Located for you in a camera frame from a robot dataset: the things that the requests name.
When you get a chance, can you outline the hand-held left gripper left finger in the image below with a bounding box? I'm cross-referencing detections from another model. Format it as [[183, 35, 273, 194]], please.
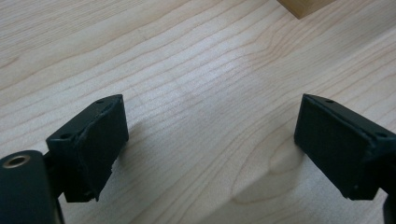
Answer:
[[45, 93, 130, 203]]

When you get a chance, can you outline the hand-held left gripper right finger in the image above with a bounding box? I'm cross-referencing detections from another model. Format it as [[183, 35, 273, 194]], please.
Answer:
[[293, 93, 396, 201]]

